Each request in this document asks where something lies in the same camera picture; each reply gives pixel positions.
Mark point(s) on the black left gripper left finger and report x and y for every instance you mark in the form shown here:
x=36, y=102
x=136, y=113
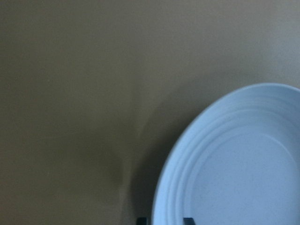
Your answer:
x=141, y=221

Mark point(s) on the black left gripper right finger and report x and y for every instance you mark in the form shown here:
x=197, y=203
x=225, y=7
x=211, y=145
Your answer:
x=188, y=221

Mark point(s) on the blue plate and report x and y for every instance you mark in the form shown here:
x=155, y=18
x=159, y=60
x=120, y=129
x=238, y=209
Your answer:
x=237, y=163

